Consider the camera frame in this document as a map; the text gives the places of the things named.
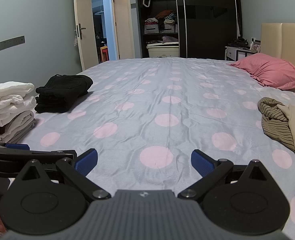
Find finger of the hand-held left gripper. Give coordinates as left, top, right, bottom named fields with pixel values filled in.
left=0, top=142, right=30, bottom=151
left=0, top=148, right=77, bottom=178

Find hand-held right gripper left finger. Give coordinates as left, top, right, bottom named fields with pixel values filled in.
left=13, top=148, right=112, bottom=201

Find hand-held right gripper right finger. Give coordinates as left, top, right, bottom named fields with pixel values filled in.
left=177, top=149, right=275, bottom=201

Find pile of clothes on shelf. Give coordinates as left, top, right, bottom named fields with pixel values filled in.
left=145, top=10, right=178, bottom=26

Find grey folded garment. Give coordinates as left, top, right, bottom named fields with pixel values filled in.
left=3, top=119, right=38, bottom=144

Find light beige folded garment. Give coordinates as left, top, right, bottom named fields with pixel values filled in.
left=0, top=110, right=36, bottom=141

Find white folded garment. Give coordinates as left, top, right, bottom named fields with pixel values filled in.
left=0, top=95, right=37, bottom=127
left=0, top=81, right=35, bottom=105

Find black folded pants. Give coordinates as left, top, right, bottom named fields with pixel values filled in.
left=35, top=74, right=94, bottom=114

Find brown striped sweater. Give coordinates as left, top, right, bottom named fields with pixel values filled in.
left=258, top=97, right=295, bottom=153

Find grey pink-dotted bed sheet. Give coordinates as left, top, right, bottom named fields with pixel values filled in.
left=0, top=57, right=295, bottom=240

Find red and yellow chair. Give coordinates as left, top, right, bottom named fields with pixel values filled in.
left=100, top=45, right=110, bottom=62

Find white nightstand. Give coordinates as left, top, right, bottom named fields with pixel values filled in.
left=225, top=45, right=259, bottom=62

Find pink pillow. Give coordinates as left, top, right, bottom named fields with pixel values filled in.
left=227, top=53, right=295, bottom=90

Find white storage bin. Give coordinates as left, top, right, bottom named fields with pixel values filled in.
left=147, top=42, right=180, bottom=58

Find black bag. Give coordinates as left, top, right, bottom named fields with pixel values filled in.
left=228, top=38, right=249, bottom=48

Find purple cloth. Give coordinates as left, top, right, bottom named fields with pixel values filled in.
left=161, top=35, right=179, bottom=44

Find black wardrobe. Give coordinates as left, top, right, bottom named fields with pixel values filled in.
left=135, top=0, right=243, bottom=60

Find checkered storage basket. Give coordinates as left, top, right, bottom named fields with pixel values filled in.
left=144, top=24, right=159, bottom=34
left=160, top=24, right=178, bottom=34

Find white hallway door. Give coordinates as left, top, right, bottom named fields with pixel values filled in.
left=112, top=0, right=135, bottom=60

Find white room door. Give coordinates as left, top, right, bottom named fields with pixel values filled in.
left=73, top=0, right=99, bottom=71

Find beige padded headboard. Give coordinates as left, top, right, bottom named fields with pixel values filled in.
left=260, top=22, right=295, bottom=80

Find grey wall switch panel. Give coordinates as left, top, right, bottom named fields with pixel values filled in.
left=0, top=35, right=25, bottom=52

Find metal door handle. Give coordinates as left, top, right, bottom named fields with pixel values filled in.
left=76, top=24, right=86, bottom=40

